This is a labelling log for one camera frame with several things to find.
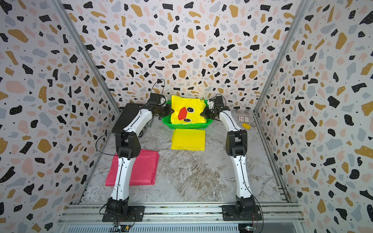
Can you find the black briefcase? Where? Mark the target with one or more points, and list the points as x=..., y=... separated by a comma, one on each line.
x=132, y=119

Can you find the plain yellow raincoat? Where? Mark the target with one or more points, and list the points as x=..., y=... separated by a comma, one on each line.
x=189, y=139

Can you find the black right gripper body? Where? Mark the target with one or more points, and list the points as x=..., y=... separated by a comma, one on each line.
x=209, y=113

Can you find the aluminium corner post right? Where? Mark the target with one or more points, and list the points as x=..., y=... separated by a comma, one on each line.
x=288, y=39

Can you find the green plastic basket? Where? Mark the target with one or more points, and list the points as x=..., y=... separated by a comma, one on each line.
x=167, y=121

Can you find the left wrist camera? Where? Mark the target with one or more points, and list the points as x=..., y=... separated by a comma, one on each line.
x=156, y=99

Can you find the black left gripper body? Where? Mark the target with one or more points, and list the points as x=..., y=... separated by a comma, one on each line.
x=163, y=110

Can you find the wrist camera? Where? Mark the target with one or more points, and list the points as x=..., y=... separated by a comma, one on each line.
x=156, y=99
x=219, y=101

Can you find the small yellow block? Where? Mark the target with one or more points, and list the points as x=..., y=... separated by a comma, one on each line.
x=246, y=126

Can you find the aluminium corner post left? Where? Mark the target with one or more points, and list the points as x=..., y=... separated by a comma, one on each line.
x=59, y=8

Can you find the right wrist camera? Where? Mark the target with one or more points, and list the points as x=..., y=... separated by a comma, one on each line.
x=219, y=101

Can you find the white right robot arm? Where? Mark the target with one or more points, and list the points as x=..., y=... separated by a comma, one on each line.
x=236, y=148

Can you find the playing card box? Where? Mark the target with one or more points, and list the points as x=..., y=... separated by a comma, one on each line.
x=244, y=119

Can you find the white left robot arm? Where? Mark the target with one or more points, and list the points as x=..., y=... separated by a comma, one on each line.
x=128, y=149

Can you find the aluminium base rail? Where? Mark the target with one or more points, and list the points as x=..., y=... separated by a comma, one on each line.
x=185, y=218

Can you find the yellow duck raincoat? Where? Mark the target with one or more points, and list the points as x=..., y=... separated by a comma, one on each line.
x=187, y=111

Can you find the aluminium corner post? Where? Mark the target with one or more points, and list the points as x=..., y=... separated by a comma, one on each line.
x=59, y=8
x=288, y=39

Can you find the pink raincoat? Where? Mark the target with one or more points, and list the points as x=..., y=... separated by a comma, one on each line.
x=143, y=172

